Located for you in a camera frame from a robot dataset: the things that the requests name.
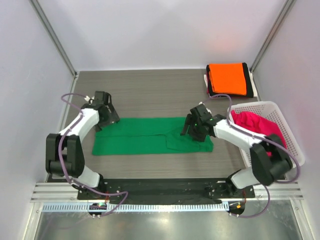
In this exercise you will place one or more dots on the white plastic basket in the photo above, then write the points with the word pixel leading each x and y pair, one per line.
pixel 265 117

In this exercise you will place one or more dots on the green t-shirt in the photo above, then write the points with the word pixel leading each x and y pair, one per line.
pixel 145 136

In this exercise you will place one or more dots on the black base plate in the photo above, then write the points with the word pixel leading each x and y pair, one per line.
pixel 176 191

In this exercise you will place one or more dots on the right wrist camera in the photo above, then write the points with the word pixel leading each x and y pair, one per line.
pixel 204 106

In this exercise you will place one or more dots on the pink t-shirt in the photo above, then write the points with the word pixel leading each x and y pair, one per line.
pixel 257 124

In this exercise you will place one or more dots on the folded black t-shirt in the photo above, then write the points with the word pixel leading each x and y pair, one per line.
pixel 249 87

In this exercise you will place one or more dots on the white slotted cable duct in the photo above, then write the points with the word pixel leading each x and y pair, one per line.
pixel 130 208

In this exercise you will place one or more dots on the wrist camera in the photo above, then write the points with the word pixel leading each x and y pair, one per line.
pixel 204 106
pixel 89 99

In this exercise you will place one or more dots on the aluminium frame post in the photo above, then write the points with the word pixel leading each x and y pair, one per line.
pixel 280 19
pixel 53 36

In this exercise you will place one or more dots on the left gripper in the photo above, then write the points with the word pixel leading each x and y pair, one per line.
pixel 112 117

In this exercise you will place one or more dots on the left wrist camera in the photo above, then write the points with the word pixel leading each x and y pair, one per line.
pixel 89 99

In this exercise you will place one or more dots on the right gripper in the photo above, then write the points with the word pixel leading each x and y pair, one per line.
pixel 200 137

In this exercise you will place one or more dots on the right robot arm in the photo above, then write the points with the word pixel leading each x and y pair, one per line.
pixel 270 160

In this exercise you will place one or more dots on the left aluminium frame post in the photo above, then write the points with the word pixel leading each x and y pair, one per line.
pixel 53 36

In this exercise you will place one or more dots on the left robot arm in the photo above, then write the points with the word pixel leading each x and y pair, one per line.
pixel 64 155

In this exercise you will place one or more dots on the folded orange t-shirt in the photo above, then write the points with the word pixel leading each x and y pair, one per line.
pixel 227 78

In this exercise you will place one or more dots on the right aluminium frame post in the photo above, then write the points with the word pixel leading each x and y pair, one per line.
pixel 280 19

